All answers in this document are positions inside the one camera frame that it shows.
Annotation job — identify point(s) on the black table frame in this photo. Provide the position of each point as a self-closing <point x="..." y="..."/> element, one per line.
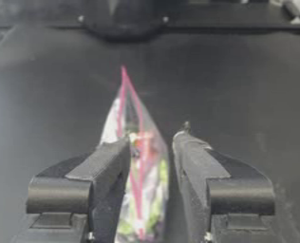
<point x="241" y="22"/>

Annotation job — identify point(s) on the clear bag with pink zip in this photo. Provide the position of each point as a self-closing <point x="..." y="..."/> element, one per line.
<point x="146" y="190"/>

